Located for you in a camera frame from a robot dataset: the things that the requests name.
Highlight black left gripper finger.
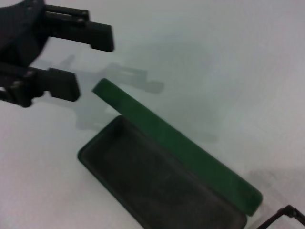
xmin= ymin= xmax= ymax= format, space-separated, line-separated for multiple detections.
xmin=44 ymin=4 xmax=115 ymax=53

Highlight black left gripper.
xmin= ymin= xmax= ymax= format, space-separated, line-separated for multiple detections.
xmin=0 ymin=0 xmax=81 ymax=108

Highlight green glasses case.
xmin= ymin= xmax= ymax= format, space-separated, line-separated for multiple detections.
xmin=76 ymin=78 xmax=264 ymax=229

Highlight black glasses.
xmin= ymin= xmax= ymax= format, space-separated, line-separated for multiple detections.
xmin=254 ymin=204 xmax=305 ymax=229

